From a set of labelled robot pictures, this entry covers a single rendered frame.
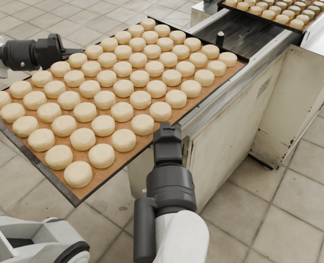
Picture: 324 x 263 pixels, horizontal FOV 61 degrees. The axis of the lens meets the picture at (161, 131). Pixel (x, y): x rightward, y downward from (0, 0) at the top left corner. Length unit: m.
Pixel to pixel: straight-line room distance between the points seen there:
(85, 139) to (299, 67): 1.01
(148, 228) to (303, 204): 1.45
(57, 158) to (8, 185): 1.37
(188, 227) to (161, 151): 0.16
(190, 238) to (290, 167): 1.56
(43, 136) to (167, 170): 0.27
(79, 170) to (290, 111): 1.15
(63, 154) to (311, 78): 1.08
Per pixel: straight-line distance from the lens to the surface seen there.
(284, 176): 1.88
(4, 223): 0.86
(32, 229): 0.94
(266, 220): 1.68
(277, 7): 1.40
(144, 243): 0.43
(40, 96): 0.71
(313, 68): 1.33
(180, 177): 0.48
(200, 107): 0.80
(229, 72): 0.79
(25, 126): 0.65
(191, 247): 0.42
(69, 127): 0.61
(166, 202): 0.46
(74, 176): 0.53
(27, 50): 0.87
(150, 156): 1.06
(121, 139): 0.56
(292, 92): 1.41
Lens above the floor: 1.44
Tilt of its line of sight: 48 degrees down
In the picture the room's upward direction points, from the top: straight up
